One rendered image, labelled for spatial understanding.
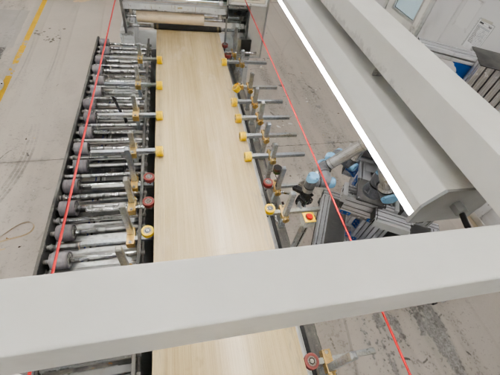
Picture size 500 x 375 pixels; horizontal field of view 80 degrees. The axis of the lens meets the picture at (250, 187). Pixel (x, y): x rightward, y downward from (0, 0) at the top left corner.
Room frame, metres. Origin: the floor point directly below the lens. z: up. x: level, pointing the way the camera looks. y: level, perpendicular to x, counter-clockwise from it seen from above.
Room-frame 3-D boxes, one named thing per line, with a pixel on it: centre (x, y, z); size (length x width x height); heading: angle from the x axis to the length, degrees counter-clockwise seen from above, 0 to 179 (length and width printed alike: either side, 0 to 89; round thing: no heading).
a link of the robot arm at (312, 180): (1.36, -0.39, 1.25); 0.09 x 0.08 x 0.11; 99
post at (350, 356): (0.40, -0.63, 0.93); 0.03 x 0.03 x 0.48; 20
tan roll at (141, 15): (3.84, 1.17, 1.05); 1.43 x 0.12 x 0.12; 110
